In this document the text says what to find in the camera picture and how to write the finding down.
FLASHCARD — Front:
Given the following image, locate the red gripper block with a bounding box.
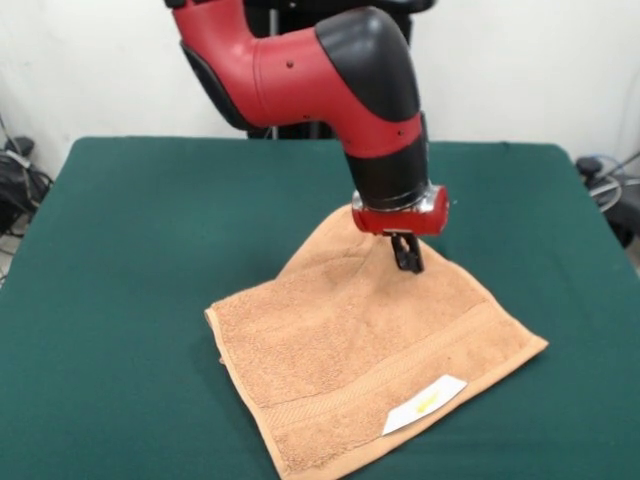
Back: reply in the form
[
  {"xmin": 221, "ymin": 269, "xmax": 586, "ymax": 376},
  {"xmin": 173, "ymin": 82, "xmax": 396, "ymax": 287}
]
[{"xmin": 351, "ymin": 185, "xmax": 450, "ymax": 275}]

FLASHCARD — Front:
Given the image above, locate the tan terry towel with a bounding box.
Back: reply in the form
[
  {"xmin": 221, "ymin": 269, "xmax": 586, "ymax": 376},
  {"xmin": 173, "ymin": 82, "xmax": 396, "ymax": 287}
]
[{"xmin": 203, "ymin": 204, "xmax": 550, "ymax": 480}]

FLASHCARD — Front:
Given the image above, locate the dark green table cloth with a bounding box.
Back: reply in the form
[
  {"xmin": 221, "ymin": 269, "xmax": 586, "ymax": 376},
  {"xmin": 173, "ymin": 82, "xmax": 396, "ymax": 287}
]
[{"xmin": 0, "ymin": 135, "xmax": 640, "ymax": 480}]

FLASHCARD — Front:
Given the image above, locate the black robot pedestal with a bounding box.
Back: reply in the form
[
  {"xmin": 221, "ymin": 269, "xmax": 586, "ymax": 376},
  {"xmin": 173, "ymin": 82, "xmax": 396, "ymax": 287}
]
[{"xmin": 234, "ymin": 0, "xmax": 435, "ymax": 141}]

